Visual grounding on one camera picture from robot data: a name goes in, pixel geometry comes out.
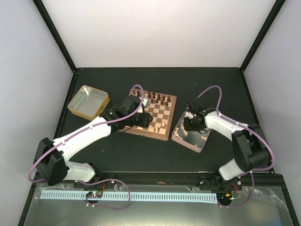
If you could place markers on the small circuit board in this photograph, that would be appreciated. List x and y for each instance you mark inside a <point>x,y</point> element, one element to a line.
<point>94,194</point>

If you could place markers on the pink tin with pieces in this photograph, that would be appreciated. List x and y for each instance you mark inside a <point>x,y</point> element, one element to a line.
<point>194,140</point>

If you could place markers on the dark chess pieces row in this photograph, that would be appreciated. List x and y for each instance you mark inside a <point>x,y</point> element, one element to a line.
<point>159,99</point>

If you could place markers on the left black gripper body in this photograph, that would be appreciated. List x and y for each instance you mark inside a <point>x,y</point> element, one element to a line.
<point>141,123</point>

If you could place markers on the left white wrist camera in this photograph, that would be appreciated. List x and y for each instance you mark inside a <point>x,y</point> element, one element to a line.
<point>146,102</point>

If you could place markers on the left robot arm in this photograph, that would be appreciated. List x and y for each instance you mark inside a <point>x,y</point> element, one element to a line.
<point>53,158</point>

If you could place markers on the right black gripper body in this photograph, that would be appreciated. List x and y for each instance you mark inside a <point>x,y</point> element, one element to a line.
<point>192,125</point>

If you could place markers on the wooden chess board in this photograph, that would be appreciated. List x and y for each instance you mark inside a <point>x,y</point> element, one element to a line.
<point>159,116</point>

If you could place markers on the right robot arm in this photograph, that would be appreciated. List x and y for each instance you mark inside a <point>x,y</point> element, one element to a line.
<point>250,149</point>

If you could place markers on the light blue cable duct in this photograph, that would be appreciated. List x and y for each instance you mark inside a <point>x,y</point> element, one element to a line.
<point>132,196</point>

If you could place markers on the black mounting rail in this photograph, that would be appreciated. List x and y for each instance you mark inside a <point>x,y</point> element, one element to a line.
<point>206,181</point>

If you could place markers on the gold metal tin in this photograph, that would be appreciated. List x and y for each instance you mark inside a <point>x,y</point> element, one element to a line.
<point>88,102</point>

